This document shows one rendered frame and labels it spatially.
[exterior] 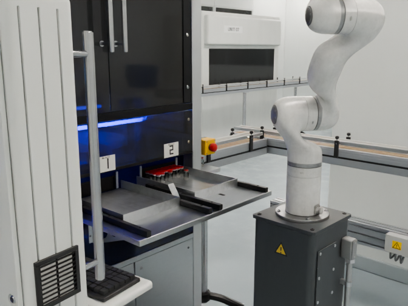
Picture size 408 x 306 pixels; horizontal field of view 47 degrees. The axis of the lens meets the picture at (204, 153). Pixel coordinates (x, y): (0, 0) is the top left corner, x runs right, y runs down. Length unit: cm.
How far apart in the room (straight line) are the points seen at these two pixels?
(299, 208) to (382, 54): 162
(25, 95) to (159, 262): 130
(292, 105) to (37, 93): 88
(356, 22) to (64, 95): 80
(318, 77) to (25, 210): 93
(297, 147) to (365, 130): 157
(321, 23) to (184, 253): 128
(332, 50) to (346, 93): 173
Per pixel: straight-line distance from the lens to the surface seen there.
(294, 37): 1103
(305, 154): 163
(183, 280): 228
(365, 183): 323
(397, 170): 246
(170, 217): 163
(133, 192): 191
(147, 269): 209
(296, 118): 159
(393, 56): 307
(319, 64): 148
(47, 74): 102
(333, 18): 137
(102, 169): 181
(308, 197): 167
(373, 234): 262
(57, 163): 105
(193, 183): 202
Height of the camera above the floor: 144
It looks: 12 degrees down
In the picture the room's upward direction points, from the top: straight up
